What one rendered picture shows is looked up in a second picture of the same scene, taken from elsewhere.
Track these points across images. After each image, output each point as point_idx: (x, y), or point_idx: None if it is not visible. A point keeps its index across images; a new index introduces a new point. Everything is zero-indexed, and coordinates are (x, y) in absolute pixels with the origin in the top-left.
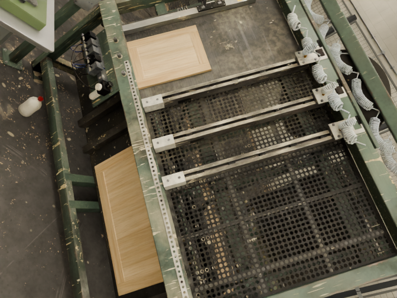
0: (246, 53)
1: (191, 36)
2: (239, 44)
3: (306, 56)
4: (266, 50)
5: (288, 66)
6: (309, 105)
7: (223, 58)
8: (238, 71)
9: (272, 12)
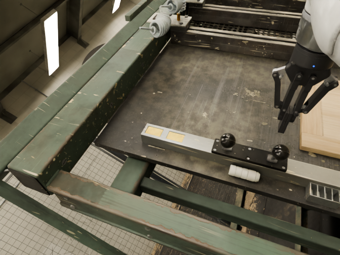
0: (231, 75)
1: (321, 129)
2: (233, 88)
3: (176, 19)
4: (201, 67)
5: (201, 29)
6: (212, 4)
7: (271, 83)
8: (259, 64)
9: (140, 103)
